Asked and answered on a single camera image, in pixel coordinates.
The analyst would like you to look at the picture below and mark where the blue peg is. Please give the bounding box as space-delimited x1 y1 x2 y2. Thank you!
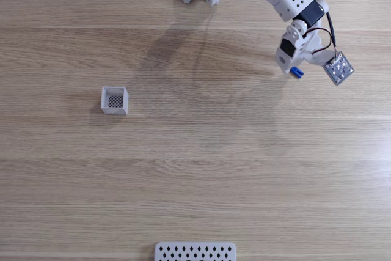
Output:
289 65 305 79

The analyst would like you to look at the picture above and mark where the small white lattice crate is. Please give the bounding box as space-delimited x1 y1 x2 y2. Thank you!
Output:
100 86 130 116

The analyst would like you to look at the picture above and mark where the white perforated plate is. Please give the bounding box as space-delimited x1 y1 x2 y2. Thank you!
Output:
154 241 237 261

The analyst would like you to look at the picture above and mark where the red and white wire bundle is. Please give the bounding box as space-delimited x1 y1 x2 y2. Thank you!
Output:
304 26 333 57

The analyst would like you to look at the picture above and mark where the bare camera circuit board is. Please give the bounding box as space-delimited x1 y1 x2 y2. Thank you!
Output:
323 50 356 87

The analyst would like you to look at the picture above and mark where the black camera cable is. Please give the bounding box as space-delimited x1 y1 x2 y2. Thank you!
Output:
296 0 339 57

